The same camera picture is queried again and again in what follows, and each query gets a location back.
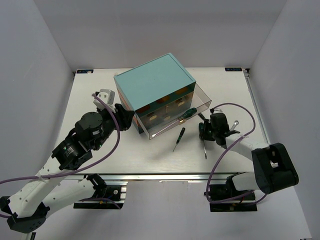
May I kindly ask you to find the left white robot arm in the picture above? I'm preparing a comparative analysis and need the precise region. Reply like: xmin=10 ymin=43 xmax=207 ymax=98
xmin=0 ymin=103 xmax=135 ymax=234

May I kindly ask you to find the small precision screwdriver right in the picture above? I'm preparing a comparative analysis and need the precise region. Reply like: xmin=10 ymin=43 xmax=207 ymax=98
xmin=198 ymin=113 xmax=206 ymax=121

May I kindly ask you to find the teal drawer cabinet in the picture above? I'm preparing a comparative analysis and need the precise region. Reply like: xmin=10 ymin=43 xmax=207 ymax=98
xmin=114 ymin=53 xmax=196 ymax=133

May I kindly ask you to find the purple cable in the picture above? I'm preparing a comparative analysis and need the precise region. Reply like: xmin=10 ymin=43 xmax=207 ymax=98
xmin=0 ymin=93 xmax=121 ymax=221
xmin=204 ymin=102 xmax=270 ymax=205

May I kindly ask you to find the large green flathead screwdriver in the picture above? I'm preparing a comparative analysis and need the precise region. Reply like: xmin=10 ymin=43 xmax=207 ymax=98
xmin=198 ymin=122 xmax=208 ymax=160

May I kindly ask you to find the silver open-end wrench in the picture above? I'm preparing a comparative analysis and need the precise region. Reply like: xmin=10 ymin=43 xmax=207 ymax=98
xmin=230 ymin=120 xmax=239 ymax=131

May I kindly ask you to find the small precision screwdriver centre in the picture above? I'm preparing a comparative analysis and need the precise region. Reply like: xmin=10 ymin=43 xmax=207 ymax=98
xmin=172 ymin=127 xmax=186 ymax=152

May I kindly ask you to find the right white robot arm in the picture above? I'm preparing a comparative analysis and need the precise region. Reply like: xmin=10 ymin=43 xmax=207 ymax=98
xmin=198 ymin=112 xmax=299 ymax=201

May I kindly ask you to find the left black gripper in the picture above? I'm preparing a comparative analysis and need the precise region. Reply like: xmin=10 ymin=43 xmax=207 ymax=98
xmin=92 ymin=103 xmax=136 ymax=151

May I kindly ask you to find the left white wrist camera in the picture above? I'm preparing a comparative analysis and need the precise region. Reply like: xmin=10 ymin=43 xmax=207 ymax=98
xmin=93 ymin=89 xmax=115 ymax=110

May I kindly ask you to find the aluminium table edge rail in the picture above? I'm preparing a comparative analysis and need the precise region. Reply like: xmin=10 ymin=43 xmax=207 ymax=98
xmin=65 ymin=172 xmax=239 ymax=181

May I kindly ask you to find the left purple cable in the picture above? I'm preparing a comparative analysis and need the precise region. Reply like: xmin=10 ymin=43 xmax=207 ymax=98
xmin=0 ymin=93 xmax=121 ymax=221

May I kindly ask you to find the small precision screwdriver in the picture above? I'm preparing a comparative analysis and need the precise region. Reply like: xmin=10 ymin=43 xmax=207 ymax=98
xmin=172 ymin=127 xmax=186 ymax=152
xmin=198 ymin=113 xmax=206 ymax=121

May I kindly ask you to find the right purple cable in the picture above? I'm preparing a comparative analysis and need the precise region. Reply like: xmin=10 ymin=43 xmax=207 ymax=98
xmin=204 ymin=102 xmax=270 ymax=205

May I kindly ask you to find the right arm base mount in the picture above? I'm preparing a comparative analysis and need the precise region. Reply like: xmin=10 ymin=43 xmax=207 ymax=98
xmin=204 ymin=174 xmax=258 ymax=213

